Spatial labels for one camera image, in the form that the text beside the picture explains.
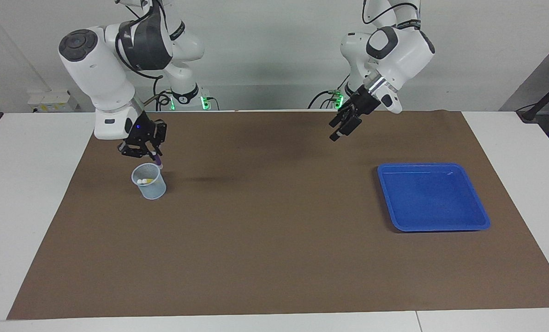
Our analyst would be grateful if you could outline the black base cable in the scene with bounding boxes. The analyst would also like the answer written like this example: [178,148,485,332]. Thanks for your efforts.
[308,76,350,110]

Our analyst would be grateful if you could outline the brown table mat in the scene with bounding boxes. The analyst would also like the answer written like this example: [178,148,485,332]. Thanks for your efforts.
[7,110,549,320]

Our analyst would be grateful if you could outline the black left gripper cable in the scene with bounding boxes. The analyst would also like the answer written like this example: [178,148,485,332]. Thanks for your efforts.
[361,0,424,26]

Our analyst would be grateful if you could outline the blue plastic tray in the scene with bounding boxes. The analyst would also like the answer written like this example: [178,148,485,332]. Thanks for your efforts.
[377,162,491,232]

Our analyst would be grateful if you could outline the translucent plastic cup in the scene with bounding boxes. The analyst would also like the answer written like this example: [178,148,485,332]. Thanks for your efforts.
[131,163,167,200]

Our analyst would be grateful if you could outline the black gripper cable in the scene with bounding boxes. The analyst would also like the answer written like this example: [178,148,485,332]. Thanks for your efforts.
[361,0,424,26]
[114,0,174,112]

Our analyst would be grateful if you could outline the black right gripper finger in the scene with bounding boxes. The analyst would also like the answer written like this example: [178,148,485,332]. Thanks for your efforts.
[146,136,165,163]
[119,141,153,161]

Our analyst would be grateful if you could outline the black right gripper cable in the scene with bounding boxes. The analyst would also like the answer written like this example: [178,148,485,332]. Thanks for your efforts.
[114,0,174,112]

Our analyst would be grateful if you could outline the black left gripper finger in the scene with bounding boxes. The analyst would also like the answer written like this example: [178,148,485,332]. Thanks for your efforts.
[341,114,363,137]
[328,107,354,142]

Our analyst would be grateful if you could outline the white socket box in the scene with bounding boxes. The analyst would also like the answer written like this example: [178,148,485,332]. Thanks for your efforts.
[28,90,79,113]

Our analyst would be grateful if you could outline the black stand leg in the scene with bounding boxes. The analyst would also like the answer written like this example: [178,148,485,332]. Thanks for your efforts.
[517,73,549,124]

